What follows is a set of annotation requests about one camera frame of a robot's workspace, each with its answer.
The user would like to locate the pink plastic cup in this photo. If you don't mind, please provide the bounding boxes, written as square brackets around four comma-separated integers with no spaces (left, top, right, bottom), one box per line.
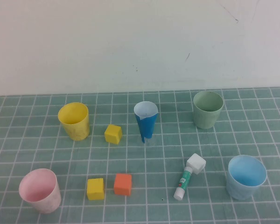
[18,168,62,214]

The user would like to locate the yellow plastic cup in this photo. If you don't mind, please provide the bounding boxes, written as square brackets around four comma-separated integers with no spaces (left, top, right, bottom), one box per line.
[57,102,90,141]

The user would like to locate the light blue plastic cup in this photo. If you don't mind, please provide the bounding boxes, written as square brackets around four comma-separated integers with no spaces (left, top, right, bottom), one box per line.
[225,154,267,201]

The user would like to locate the green grid tablecloth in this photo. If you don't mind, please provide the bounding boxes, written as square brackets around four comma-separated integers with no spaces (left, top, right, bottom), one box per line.
[0,87,280,224]

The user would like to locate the orange foam cube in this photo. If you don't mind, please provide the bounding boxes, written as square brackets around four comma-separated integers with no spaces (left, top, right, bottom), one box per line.
[113,173,133,196]

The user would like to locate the green plastic cup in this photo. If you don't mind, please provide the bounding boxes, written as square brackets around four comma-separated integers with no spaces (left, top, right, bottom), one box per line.
[192,91,224,129]

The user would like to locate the green white glue stick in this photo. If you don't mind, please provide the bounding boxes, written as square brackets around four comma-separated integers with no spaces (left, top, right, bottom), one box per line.
[173,166,193,201]

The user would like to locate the white foam cube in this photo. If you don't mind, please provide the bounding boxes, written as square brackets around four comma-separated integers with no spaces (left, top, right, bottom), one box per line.
[186,153,207,175]

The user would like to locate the yellow foam cube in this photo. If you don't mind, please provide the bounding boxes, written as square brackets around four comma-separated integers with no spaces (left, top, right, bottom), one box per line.
[86,178,105,201]
[104,124,123,145]

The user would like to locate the blue paper cone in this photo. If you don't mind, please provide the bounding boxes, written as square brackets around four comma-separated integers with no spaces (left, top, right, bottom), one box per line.
[133,101,158,144]

